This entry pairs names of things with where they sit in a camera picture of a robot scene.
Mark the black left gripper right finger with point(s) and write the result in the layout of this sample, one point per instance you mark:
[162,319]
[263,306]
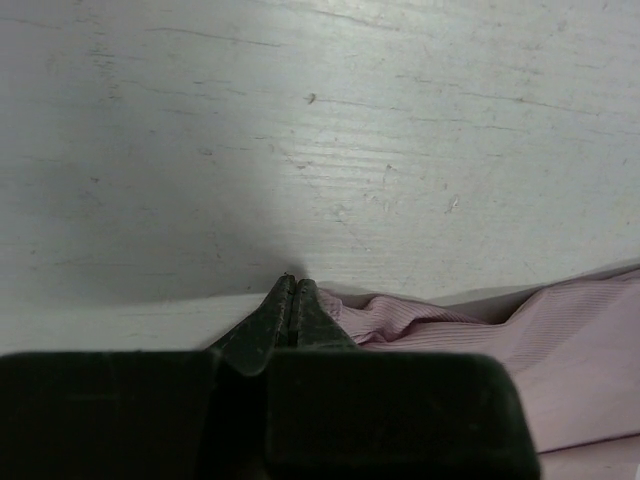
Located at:
[337,411]

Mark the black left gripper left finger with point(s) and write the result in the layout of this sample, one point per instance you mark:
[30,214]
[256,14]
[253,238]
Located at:
[129,414]

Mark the mauve tank top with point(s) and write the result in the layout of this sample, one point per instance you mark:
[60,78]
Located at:
[572,349]

